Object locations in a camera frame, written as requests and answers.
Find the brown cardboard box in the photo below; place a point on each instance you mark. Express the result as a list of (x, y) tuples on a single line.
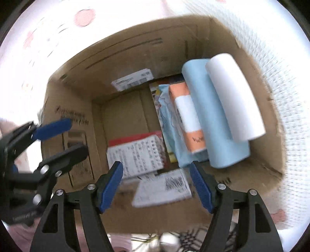
[(121, 60)]

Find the light blue roll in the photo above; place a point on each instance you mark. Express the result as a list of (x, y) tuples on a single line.
[(210, 126)]

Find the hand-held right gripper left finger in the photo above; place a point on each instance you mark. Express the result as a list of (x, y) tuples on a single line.
[(111, 186)]

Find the orange and white roll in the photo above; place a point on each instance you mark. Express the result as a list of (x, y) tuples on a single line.
[(186, 114)]

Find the white printed packet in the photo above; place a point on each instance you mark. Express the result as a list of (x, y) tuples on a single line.
[(162, 189), (135, 155)]

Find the black and white patterned cloth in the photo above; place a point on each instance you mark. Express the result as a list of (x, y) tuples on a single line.
[(189, 240)]

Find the white paper roll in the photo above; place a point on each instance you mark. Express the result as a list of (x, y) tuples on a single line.
[(237, 101)]

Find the colourful printed booklet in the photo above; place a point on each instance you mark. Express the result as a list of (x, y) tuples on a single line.
[(155, 97)]

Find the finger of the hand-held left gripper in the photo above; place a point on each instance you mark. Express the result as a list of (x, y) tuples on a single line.
[(70, 155), (53, 128)]

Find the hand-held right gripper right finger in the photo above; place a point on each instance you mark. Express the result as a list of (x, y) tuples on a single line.
[(202, 189)]

